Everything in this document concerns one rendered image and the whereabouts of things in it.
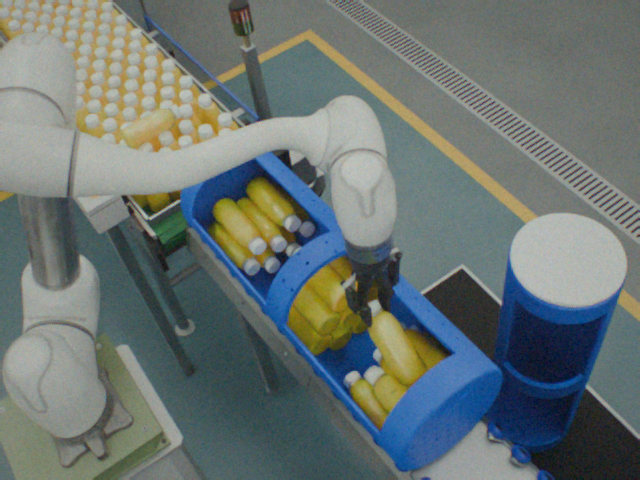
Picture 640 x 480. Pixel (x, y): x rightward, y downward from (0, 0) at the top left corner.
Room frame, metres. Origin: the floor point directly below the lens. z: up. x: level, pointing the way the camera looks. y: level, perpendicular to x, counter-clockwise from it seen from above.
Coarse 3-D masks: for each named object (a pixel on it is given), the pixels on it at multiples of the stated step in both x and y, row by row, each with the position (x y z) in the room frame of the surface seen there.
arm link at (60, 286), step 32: (0, 64) 0.98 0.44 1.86; (32, 64) 0.97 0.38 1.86; (64, 64) 1.01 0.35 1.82; (64, 96) 0.94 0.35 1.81; (32, 224) 0.95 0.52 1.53; (64, 224) 0.96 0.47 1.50; (32, 256) 0.96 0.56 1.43; (64, 256) 0.95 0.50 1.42; (32, 288) 0.95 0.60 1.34; (64, 288) 0.95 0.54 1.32; (96, 288) 0.99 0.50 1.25; (32, 320) 0.92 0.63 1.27; (64, 320) 0.91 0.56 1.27; (96, 320) 0.95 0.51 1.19
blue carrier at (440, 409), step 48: (192, 192) 1.28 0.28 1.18; (240, 192) 1.38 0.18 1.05; (288, 192) 1.35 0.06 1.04; (336, 240) 1.02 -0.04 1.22; (288, 288) 0.93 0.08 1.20; (288, 336) 0.88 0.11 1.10; (336, 384) 0.73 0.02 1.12; (432, 384) 0.63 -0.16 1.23; (480, 384) 0.64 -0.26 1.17; (384, 432) 0.59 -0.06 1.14; (432, 432) 0.58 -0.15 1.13
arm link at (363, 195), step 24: (336, 168) 0.87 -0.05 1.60; (360, 168) 0.81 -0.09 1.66; (384, 168) 0.80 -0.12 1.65; (336, 192) 0.80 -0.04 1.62; (360, 192) 0.77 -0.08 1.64; (384, 192) 0.78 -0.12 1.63; (336, 216) 0.81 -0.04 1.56; (360, 216) 0.76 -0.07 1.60; (384, 216) 0.77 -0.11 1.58; (360, 240) 0.77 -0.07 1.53; (384, 240) 0.77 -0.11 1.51
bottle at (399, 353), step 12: (384, 312) 0.81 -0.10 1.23; (372, 324) 0.79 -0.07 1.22; (384, 324) 0.78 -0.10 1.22; (396, 324) 0.78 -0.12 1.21; (372, 336) 0.78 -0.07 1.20; (384, 336) 0.76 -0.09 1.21; (396, 336) 0.76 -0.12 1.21; (384, 348) 0.75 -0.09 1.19; (396, 348) 0.74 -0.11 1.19; (408, 348) 0.74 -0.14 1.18; (396, 360) 0.72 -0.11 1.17; (408, 360) 0.72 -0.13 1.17; (420, 360) 0.72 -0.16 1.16; (396, 372) 0.71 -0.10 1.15; (408, 372) 0.70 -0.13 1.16; (420, 372) 0.70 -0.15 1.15
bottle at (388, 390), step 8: (384, 376) 0.72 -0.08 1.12; (392, 376) 0.72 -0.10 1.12; (376, 384) 0.71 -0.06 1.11; (384, 384) 0.70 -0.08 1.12; (392, 384) 0.70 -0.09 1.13; (400, 384) 0.70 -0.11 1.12; (376, 392) 0.70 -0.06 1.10; (384, 392) 0.69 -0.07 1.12; (392, 392) 0.68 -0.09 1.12; (400, 392) 0.68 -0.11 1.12; (384, 400) 0.67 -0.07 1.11; (392, 400) 0.67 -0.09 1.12; (392, 408) 0.65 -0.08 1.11
